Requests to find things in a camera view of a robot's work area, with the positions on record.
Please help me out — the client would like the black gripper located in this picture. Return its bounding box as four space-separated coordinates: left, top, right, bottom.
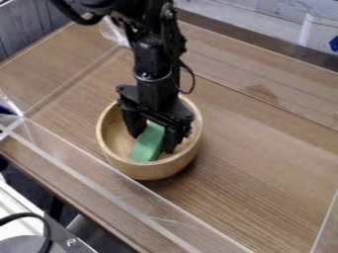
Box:
116 67 193 153

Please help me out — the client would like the green rectangular block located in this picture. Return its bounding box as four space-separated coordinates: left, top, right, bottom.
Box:
128 122 165 162

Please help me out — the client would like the brown wooden bowl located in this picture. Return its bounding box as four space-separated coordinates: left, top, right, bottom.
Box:
95 96 203 181

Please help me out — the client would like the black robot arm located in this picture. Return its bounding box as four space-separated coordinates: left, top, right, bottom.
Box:
50 0 193 153

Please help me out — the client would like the white container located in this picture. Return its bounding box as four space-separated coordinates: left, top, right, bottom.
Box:
298 10 338 55

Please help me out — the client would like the clear acrylic tray wall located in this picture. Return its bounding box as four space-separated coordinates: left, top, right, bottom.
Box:
0 16 338 253

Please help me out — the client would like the grey metal bracket with screw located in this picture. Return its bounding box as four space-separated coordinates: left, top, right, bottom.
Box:
44 214 99 253

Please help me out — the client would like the black cable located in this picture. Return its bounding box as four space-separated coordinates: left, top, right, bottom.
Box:
0 211 53 253

